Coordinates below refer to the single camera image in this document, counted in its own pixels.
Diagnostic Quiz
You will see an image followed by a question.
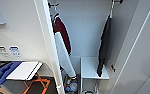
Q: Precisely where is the white inner drawer unit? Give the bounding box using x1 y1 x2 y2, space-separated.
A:
78 55 111 94

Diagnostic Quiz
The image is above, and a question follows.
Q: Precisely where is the blue and white bag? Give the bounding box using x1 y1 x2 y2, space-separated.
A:
64 75 80 94

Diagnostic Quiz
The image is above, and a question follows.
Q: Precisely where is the wall socket plate blue label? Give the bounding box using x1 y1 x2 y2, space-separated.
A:
8 45 23 59

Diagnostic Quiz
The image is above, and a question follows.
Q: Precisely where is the black clothes rail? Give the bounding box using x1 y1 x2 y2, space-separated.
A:
47 2 60 9
112 0 125 5

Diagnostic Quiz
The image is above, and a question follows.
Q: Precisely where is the maroon and white jacket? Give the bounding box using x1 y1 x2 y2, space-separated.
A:
51 14 77 79

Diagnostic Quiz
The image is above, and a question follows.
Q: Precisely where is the black garment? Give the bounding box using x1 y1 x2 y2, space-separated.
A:
96 14 113 78

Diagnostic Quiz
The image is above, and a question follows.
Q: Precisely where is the white tray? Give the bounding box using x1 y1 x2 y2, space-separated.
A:
5 60 44 81

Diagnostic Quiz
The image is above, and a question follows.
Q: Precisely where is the orange folding stand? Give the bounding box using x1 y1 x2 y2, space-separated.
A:
22 73 52 94

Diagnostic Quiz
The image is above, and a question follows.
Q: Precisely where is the white wardrobe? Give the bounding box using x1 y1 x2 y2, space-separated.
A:
44 0 125 94

